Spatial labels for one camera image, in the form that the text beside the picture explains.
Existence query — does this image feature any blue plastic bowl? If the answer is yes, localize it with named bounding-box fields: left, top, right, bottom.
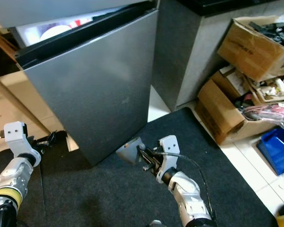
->
left=115, top=137, right=147, bottom=166

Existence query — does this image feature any grey fridge door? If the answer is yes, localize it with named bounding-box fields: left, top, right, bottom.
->
left=14, top=0, right=160, bottom=167

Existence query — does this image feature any grey two-door fridge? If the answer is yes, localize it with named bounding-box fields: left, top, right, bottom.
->
left=0, top=0, right=160, bottom=167

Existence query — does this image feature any grey right robot leg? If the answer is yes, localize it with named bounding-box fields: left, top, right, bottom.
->
left=148, top=219, right=167, bottom=227

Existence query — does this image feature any large open cardboard box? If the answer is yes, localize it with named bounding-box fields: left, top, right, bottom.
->
left=195, top=78, right=284, bottom=146

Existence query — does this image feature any white bowl with dark food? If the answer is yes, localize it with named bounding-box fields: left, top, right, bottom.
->
left=39, top=25, right=72, bottom=41

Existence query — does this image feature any grey counter cabinet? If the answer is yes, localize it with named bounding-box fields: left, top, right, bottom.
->
left=151, top=0, right=284, bottom=113

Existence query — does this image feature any small labelled cardboard box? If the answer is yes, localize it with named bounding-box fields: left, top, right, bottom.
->
left=210, top=65, right=254, bottom=101

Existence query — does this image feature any red white bowl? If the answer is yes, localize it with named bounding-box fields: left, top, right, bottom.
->
left=68, top=19, right=91, bottom=29

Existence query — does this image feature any blue plastic bin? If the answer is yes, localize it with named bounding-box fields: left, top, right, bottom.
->
left=256, top=127, right=284, bottom=176

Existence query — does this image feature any shallow cardboard tray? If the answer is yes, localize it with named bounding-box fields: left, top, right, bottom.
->
left=248, top=72, right=284, bottom=105

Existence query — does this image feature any cardboard box with black items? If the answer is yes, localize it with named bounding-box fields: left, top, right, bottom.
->
left=217, top=16, right=284, bottom=82

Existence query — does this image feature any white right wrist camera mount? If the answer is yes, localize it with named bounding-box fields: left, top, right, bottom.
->
left=155, top=135, right=181, bottom=183

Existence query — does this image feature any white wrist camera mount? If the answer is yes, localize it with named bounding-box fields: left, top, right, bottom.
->
left=155, top=135, right=181, bottom=183
left=2, top=121, right=41, bottom=167

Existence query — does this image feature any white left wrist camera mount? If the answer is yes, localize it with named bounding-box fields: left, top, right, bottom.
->
left=2, top=121, right=41, bottom=167

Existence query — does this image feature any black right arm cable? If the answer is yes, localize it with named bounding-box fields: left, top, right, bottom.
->
left=161, top=151, right=214, bottom=220

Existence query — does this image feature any pink cable bundle bag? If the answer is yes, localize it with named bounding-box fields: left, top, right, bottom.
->
left=237, top=100, right=284, bottom=129

